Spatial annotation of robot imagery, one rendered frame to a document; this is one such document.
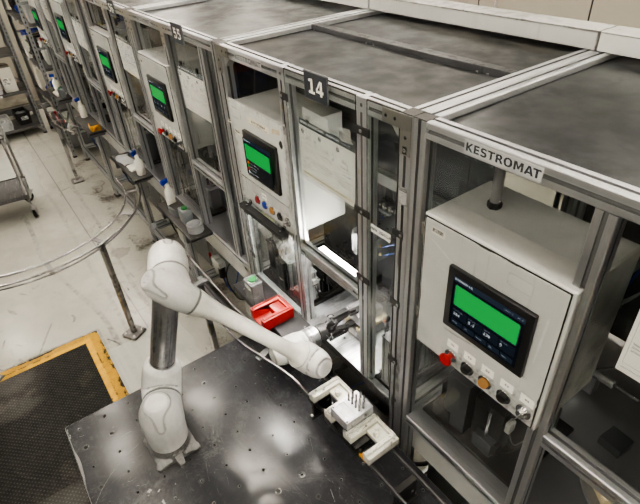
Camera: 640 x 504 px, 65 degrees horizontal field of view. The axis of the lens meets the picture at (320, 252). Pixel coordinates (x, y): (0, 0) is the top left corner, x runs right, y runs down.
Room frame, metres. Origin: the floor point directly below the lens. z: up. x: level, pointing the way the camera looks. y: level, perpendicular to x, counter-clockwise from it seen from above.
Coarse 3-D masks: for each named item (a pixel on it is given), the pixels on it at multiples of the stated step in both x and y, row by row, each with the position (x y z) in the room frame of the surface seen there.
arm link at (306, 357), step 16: (208, 304) 1.30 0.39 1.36; (224, 320) 1.30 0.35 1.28; (240, 320) 1.31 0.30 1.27; (256, 336) 1.27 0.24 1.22; (272, 336) 1.27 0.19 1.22; (288, 352) 1.24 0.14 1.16; (304, 352) 1.25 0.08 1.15; (320, 352) 1.25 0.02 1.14; (304, 368) 1.22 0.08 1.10; (320, 368) 1.20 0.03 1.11
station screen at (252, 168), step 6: (246, 144) 1.87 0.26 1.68; (252, 144) 1.83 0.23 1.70; (258, 150) 1.79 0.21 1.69; (264, 150) 1.75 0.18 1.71; (246, 162) 1.89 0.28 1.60; (252, 162) 1.85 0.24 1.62; (270, 162) 1.72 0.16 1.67; (252, 168) 1.85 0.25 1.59; (258, 168) 1.81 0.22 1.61; (270, 168) 1.73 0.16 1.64; (252, 174) 1.86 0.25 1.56; (258, 174) 1.81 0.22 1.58; (264, 174) 1.77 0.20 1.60; (270, 174) 1.73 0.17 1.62; (264, 180) 1.78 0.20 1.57; (270, 180) 1.74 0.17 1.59; (270, 186) 1.74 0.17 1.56
